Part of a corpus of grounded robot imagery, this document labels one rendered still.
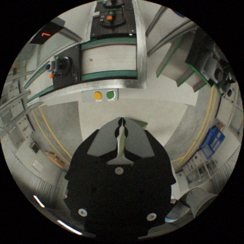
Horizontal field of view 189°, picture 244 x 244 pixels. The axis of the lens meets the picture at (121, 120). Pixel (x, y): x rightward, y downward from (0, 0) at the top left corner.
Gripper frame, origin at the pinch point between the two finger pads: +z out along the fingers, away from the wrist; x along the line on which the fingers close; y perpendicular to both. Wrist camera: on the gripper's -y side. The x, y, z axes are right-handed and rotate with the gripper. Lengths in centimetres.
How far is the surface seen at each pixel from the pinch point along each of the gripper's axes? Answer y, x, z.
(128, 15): -51, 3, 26
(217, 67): -14.1, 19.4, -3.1
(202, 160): 276, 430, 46
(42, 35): -29.2, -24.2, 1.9
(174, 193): 255, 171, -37
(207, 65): -13.9, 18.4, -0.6
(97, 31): -36.9, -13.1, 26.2
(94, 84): -4.7, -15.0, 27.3
